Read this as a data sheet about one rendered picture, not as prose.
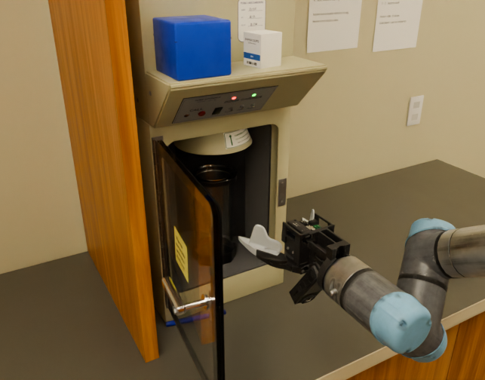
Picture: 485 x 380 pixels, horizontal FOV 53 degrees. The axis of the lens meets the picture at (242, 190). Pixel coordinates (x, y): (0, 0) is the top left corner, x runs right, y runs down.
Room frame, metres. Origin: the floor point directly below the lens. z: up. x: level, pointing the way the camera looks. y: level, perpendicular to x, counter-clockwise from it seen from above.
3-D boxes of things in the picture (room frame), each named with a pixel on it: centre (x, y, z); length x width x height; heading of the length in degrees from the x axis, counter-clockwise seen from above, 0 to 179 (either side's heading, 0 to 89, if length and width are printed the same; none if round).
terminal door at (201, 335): (0.72, 0.10, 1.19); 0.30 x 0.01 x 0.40; 24
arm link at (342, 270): (0.62, -0.16, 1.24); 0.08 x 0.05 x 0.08; 120
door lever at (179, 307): (0.64, 0.09, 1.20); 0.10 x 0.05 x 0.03; 24
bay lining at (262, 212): (1.06, 0.09, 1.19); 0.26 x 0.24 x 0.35; 119
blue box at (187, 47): (0.85, 0.09, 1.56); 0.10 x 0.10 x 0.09; 29
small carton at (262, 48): (0.92, -0.04, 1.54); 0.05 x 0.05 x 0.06; 38
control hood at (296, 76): (0.90, 0.01, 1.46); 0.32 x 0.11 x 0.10; 119
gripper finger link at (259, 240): (0.74, -0.03, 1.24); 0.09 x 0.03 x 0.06; 64
